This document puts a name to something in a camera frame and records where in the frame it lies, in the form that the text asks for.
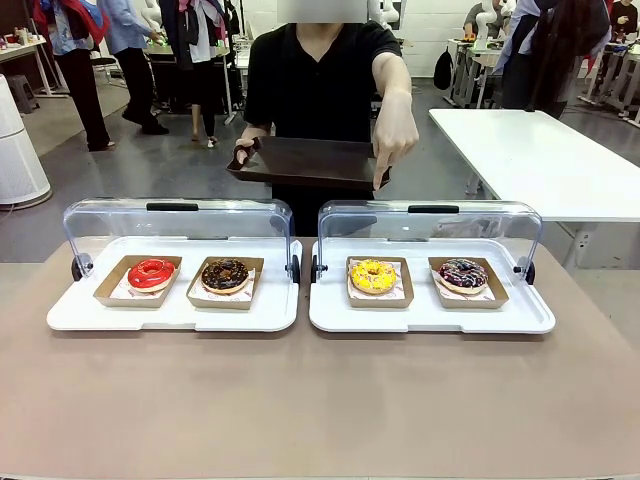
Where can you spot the person's right hand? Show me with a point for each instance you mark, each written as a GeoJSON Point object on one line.
{"type": "Point", "coordinates": [244, 150]}

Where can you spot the person's left hand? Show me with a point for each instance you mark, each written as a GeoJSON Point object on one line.
{"type": "Point", "coordinates": [397, 130]}

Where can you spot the dark brown serving tray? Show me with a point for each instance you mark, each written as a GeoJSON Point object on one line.
{"type": "Point", "coordinates": [310, 162]}

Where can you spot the yellow sprinkled donut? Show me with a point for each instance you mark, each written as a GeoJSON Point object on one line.
{"type": "Point", "coordinates": [362, 280]}

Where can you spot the person's right forearm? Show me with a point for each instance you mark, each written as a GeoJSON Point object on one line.
{"type": "Point", "coordinates": [257, 131]}

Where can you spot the person's left forearm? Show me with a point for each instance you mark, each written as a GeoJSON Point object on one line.
{"type": "Point", "coordinates": [392, 72]}

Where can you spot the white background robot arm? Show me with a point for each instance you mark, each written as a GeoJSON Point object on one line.
{"type": "Point", "coordinates": [482, 25]}

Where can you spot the person torso black shirt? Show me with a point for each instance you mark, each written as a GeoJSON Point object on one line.
{"type": "Point", "coordinates": [310, 90]}

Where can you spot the chocolate sprinkled donut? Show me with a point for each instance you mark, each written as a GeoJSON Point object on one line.
{"type": "Point", "coordinates": [215, 280]}

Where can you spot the chocolate donut in box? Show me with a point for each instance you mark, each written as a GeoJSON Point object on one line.
{"type": "Point", "coordinates": [197, 300]}

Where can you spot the purple glazed striped donut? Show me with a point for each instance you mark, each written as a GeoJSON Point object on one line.
{"type": "Point", "coordinates": [452, 277]}

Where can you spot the red glazed donut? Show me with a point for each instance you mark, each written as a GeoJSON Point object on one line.
{"type": "Point", "coordinates": [142, 282]}

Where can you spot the red donut in box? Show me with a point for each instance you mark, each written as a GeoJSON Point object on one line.
{"type": "Point", "coordinates": [107, 296]}

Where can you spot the black backpack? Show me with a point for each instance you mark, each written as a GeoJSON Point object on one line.
{"type": "Point", "coordinates": [443, 70]}

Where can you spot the background robot workbench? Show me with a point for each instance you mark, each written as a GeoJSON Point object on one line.
{"type": "Point", "coordinates": [475, 65]}

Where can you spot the bystander dark jacket white shirt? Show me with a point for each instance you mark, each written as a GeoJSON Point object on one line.
{"type": "Point", "coordinates": [200, 50]}

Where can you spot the bystander grey shirt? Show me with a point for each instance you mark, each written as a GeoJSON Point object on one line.
{"type": "Point", "coordinates": [475, 20]}

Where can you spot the bystander light blue shirt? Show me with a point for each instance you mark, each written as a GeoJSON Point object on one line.
{"type": "Point", "coordinates": [132, 65]}

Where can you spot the large white table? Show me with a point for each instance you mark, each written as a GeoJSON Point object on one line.
{"type": "Point", "coordinates": [540, 160]}

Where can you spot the white printed paper liner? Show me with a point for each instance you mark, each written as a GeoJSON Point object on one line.
{"type": "Point", "coordinates": [120, 294]}
{"type": "Point", "coordinates": [220, 298]}
{"type": "Point", "coordinates": [487, 296]}
{"type": "Point", "coordinates": [394, 297]}

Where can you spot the black office chair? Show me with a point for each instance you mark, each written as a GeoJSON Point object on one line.
{"type": "Point", "coordinates": [107, 62]}

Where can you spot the bystander long dark coat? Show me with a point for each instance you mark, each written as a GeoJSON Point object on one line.
{"type": "Point", "coordinates": [550, 60]}

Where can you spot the bystander red blue jacket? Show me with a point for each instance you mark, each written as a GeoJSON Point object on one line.
{"type": "Point", "coordinates": [85, 90]}

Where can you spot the white display tray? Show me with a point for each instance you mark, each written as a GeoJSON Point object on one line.
{"type": "Point", "coordinates": [175, 317]}
{"type": "Point", "coordinates": [425, 320]}

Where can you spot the white cylindrical air purifier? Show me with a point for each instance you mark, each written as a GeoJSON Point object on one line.
{"type": "Point", "coordinates": [20, 160]}

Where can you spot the grey plastic stool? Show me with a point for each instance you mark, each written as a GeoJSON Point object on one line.
{"type": "Point", "coordinates": [22, 92]}

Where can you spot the white desk with clutter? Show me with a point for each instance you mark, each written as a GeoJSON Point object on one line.
{"type": "Point", "coordinates": [25, 47]}

